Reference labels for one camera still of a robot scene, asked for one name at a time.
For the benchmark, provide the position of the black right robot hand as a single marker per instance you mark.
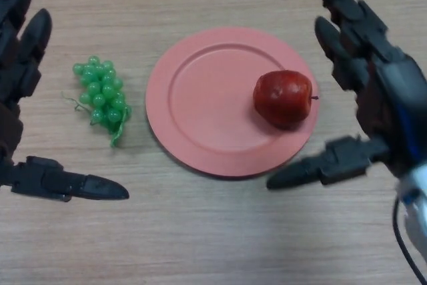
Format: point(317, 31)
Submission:
point(390, 98)

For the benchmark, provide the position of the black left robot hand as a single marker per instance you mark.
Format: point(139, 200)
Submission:
point(16, 64)

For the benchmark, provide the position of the red apple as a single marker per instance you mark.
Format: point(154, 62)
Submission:
point(283, 98)

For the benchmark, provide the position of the pink round plate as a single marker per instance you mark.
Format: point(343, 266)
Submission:
point(207, 115)

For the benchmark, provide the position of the green grape bunch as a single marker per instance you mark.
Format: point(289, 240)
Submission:
point(103, 94)

